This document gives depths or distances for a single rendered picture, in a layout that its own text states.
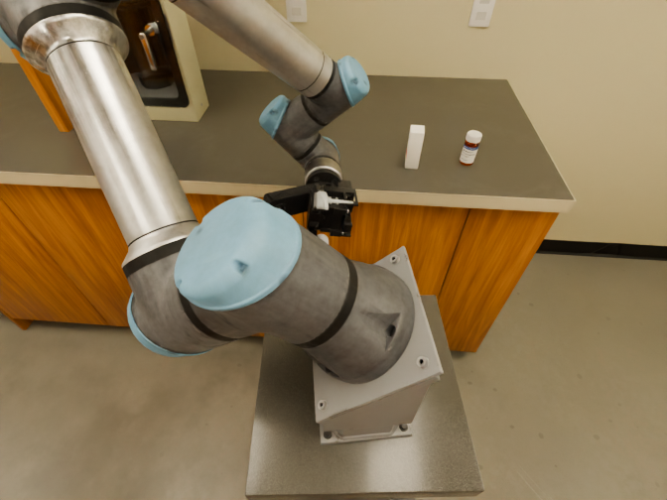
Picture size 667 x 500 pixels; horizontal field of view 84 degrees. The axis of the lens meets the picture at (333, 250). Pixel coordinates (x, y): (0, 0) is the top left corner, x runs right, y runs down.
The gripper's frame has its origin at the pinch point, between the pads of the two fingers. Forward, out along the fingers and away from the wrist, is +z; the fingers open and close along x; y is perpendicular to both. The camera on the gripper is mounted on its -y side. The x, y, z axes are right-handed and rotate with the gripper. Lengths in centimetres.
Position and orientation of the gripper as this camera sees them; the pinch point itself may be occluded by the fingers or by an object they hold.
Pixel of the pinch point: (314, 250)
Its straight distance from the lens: 56.9
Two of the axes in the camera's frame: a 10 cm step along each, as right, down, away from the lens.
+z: 0.5, 6.5, -7.6
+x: -1.6, 7.6, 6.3
